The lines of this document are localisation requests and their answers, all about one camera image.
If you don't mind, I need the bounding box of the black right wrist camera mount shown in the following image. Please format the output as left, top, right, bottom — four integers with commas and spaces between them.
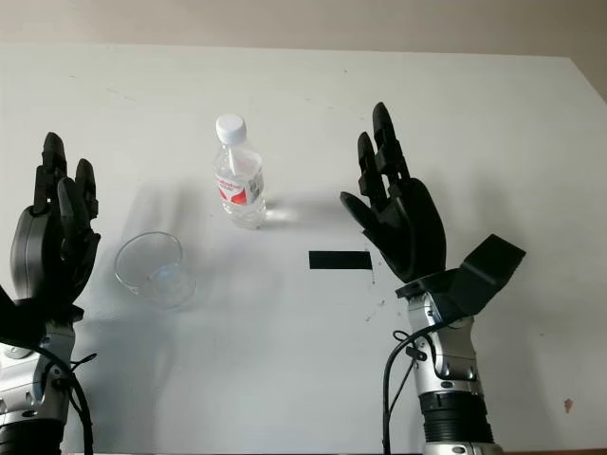
395, 233, 527, 329

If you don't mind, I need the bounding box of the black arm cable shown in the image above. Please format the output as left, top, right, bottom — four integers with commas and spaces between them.
33, 347, 100, 455
380, 329, 429, 455

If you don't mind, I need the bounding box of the black tape strip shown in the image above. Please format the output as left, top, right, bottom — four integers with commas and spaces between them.
308, 250, 374, 273

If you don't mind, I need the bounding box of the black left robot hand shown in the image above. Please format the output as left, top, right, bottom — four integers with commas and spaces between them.
9, 132, 102, 310

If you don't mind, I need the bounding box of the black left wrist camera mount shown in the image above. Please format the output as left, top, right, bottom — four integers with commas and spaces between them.
0, 282, 85, 350

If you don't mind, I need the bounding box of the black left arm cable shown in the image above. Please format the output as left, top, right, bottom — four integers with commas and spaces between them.
33, 347, 100, 455

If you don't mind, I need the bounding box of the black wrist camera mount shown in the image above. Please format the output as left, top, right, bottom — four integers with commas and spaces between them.
395, 233, 527, 329
0, 282, 85, 350

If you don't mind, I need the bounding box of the clear glass cup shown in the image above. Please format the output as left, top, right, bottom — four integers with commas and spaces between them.
113, 230, 198, 312

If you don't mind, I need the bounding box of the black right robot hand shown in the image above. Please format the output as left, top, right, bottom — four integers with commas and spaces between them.
340, 101, 450, 286

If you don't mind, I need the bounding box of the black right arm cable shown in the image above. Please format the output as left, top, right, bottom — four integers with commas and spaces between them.
380, 329, 429, 455

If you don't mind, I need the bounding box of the clear plastic water bottle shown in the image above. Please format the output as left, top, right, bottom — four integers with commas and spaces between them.
212, 113, 268, 231

